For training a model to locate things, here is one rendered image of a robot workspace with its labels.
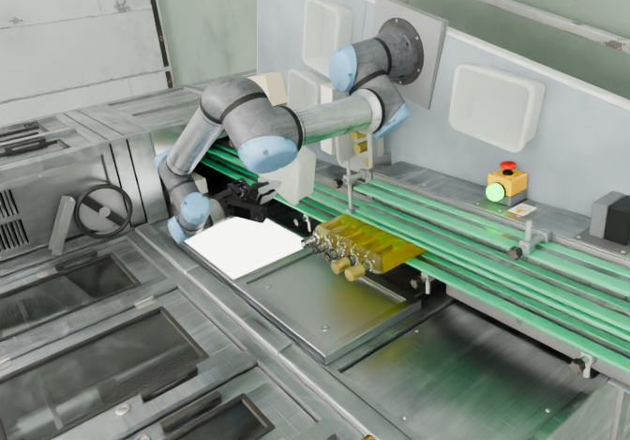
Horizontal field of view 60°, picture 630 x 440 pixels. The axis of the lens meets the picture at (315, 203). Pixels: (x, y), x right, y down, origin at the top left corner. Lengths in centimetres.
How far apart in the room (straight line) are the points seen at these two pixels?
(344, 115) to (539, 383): 76
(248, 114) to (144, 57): 398
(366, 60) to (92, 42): 371
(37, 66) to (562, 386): 433
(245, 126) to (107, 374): 78
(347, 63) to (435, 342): 75
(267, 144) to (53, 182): 118
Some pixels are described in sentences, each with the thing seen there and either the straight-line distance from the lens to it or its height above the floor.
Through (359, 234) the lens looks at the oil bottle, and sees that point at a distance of 157.
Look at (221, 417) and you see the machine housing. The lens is 135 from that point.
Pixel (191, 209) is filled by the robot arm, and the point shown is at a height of 144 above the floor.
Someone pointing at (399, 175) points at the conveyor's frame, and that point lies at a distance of 163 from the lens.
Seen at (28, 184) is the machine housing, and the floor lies 170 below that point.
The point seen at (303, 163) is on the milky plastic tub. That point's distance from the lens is 154.
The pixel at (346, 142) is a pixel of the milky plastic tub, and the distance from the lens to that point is 185.
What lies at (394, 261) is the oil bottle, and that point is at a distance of 149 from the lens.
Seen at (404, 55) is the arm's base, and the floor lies 82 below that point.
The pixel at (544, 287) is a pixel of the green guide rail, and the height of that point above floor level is 95.
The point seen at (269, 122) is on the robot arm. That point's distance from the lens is 115.
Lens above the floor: 191
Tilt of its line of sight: 31 degrees down
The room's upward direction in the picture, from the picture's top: 112 degrees counter-clockwise
